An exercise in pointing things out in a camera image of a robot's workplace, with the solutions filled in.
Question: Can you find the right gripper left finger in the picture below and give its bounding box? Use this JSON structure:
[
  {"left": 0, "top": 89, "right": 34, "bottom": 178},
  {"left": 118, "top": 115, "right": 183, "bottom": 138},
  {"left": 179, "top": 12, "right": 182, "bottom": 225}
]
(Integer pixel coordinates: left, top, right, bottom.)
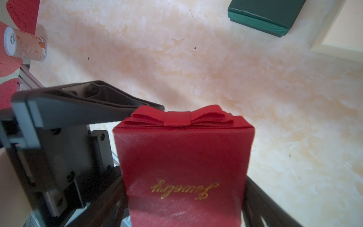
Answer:
[{"left": 67, "top": 173, "right": 128, "bottom": 227}]

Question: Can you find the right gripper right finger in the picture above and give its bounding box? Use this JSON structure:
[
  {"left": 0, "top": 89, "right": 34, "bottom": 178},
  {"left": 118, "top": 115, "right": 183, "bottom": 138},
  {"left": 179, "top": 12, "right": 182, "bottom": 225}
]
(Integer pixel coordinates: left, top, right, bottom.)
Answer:
[{"left": 242, "top": 177, "right": 302, "bottom": 227}]

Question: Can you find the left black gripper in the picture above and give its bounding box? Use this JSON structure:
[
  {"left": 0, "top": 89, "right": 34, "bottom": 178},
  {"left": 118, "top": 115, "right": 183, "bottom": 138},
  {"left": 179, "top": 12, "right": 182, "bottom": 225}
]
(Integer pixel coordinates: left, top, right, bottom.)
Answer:
[{"left": 1, "top": 80, "right": 164, "bottom": 227}]

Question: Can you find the red jewelry box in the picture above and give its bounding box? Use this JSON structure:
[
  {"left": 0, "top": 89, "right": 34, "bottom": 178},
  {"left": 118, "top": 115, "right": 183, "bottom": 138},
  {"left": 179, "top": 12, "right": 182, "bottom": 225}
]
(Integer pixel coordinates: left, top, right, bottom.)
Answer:
[{"left": 113, "top": 105, "right": 255, "bottom": 227}]

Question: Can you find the cream lift-off box lid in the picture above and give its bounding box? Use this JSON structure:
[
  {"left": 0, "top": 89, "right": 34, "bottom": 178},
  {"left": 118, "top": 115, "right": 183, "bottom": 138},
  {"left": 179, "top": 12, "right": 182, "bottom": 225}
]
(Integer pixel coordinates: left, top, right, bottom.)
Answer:
[{"left": 311, "top": 0, "right": 363, "bottom": 63}]

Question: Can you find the green jewelry box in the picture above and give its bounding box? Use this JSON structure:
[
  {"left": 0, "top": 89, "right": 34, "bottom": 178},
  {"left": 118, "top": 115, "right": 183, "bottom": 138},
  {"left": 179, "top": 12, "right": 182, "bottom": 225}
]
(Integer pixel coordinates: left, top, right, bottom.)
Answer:
[{"left": 227, "top": 0, "right": 305, "bottom": 37}]

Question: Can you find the white round object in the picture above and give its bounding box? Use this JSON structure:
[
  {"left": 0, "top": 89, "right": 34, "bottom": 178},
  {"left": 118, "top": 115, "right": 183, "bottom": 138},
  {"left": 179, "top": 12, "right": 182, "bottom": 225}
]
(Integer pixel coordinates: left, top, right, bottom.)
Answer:
[{"left": 3, "top": 27, "right": 47, "bottom": 61}]

